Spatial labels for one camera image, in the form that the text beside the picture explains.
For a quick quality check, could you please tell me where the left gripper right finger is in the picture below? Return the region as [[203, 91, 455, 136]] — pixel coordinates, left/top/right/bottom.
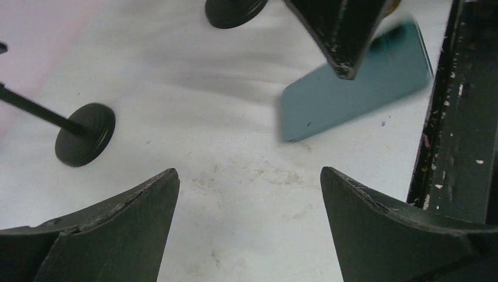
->
[[320, 167, 497, 282]]

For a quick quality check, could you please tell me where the brown base phone stand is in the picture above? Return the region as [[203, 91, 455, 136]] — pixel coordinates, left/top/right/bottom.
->
[[383, 0, 401, 18]]

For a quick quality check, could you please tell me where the black front mounting rail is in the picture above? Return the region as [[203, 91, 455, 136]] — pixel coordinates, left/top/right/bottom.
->
[[407, 1, 497, 225]]

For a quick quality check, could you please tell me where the teal blue phone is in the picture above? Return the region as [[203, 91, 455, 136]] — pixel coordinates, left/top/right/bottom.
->
[[280, 18, 433, 142]]

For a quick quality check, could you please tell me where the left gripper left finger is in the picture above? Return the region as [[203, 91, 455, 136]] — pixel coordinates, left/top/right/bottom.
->
[[1, 169, 180, 281]]

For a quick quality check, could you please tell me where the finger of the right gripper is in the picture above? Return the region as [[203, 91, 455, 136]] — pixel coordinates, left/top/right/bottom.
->
[[285, 0, 389, 80]]

